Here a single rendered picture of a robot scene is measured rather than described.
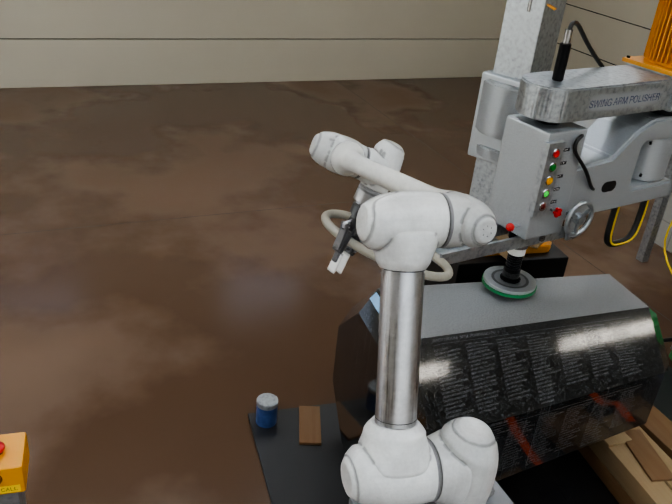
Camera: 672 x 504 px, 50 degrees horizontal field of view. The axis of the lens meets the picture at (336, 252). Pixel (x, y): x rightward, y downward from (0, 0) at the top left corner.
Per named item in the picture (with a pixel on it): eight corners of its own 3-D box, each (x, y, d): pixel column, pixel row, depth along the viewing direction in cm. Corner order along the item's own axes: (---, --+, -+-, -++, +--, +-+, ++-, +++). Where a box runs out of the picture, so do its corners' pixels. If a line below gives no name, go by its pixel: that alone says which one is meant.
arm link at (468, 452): (498, 512, 183) (520, 445, 174) (433, 522, 177) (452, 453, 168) (470, 466, 197) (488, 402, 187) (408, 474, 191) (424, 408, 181)
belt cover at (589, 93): (659, 96, 314) (671, 57, 306) (712, 114, 296) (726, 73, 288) (496, 116, 266) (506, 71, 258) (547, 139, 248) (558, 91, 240)
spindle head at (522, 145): (547, 209, 305) (573, 106, 284) (587, 231, 289) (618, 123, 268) (483, 223, 287) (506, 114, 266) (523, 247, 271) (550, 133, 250)
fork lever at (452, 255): (543, 219, 305) (546, 209, 302) (578, 239, 291) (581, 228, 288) (413, 247, 270) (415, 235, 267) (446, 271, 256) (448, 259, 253)
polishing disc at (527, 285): (474, 269, 301) (475, 266, 301) (520, 266, 307) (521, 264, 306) (496, 296, 283) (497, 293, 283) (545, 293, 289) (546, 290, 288)
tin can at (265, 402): (280, 425, 339) (281, 403, 332) (260, 430, 334) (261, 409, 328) (271, 411, 346) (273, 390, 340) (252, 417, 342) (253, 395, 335)
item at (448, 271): (393, 230, 281) (397, 223, 281) (478, 291, 246) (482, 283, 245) (294, 205, 250) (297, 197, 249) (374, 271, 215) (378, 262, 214)
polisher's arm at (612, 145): (623, 200, 331) (655, 95, 308) (666, 221, 315) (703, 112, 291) (506, 227, 294) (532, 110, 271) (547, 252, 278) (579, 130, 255)
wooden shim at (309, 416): (298, 407, 350) (299, 405, 350) (319, 408, 351) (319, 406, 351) (299, 444, 328) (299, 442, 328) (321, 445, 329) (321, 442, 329)
